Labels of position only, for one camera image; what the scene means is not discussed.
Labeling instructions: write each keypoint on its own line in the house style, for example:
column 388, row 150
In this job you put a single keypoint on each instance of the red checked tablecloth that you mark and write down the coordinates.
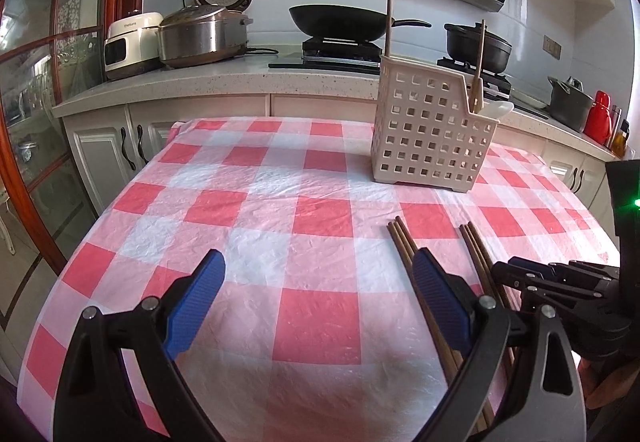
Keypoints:
column 280, row 232

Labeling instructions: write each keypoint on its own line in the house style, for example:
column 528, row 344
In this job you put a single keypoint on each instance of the open steel rice cooker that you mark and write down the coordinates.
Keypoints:
column 200, row 36

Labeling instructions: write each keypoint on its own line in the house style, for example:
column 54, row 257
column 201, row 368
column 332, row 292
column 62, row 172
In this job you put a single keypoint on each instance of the white ceramic spoon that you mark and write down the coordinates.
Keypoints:
column 500, row 109

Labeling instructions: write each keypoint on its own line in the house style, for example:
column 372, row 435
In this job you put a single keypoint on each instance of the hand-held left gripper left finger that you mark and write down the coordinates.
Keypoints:
column 195, row 307

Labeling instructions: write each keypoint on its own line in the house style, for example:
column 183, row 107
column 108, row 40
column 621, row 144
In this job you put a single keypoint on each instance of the white plastic utensil basket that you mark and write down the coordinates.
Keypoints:
column 425, row 131

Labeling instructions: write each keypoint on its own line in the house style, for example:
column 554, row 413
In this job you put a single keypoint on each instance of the small white cooker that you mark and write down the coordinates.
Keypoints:
column 130, row 46

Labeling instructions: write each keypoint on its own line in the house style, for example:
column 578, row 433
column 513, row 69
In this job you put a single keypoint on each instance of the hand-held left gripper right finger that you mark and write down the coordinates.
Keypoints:
column 440, row 302

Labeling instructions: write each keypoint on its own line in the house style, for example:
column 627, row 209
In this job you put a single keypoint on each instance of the red thermos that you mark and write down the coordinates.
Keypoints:
column 597, row 119

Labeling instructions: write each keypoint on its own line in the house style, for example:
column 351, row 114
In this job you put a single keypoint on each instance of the black lidded pot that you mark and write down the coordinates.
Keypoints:
column 497, row 52

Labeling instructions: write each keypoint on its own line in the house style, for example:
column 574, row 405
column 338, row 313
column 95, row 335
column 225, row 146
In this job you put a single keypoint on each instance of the black wok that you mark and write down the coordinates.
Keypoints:
column 340, row 24

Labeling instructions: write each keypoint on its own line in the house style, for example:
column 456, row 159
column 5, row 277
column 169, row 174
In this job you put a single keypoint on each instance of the grey stockpot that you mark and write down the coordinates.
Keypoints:
column 570, row 106

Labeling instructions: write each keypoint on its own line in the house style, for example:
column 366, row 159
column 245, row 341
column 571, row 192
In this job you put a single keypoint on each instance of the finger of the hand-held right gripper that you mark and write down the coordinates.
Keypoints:
column 575, row 271
column 540, row 289

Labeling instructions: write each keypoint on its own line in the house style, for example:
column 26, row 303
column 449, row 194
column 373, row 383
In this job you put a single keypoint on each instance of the steel bottle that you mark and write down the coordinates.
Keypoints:
column 615, row 126

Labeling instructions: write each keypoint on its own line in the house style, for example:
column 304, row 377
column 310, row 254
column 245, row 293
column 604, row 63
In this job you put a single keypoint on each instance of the person's right hand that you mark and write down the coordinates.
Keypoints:
column 600, row 382

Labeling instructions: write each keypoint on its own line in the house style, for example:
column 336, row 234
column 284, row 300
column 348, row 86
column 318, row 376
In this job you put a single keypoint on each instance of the wall switch panel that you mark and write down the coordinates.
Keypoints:
column 551, row 45

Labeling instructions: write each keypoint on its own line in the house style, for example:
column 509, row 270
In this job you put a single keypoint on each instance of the oil bottle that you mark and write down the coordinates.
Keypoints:
column 622, row 139

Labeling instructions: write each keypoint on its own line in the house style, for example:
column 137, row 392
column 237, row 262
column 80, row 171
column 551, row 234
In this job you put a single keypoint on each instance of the black glass gas stove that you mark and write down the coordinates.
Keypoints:
column 325, row 56

